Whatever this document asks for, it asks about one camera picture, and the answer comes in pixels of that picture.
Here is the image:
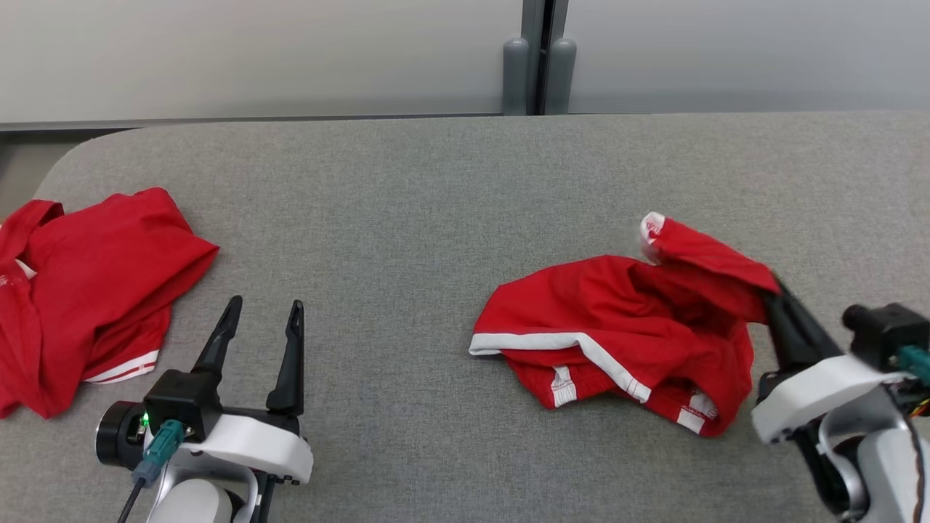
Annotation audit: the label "grey wall baseboard strip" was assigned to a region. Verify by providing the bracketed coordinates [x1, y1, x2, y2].
[0, 113, 509, 134]

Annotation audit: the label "red shorts white stripes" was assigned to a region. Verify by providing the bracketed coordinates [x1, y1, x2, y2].
[469, 211, 782, 438]

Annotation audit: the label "dark grey door frame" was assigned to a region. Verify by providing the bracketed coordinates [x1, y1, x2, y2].
[522, 0, 570, 115]

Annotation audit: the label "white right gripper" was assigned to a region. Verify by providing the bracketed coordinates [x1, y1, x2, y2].
[751, 276, 909, 444]

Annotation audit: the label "black cable teal plug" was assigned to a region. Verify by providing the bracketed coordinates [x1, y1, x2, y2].
[116, 419, 187, 523]
[897, 345, 930, 523]

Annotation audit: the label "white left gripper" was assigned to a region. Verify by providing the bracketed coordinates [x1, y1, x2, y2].
[182, 296, 315, 485]

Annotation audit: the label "red white polo shirt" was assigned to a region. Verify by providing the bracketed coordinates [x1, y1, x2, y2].
[0, 187, 220, 420]

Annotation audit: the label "grey fabric covered platform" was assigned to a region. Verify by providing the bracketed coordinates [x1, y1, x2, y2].
[0, 110, 930, 523]

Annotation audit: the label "grey rounded post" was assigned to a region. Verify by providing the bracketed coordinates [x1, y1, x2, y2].
[503, 38, 530, 116]
[546, 38, 578, 115]

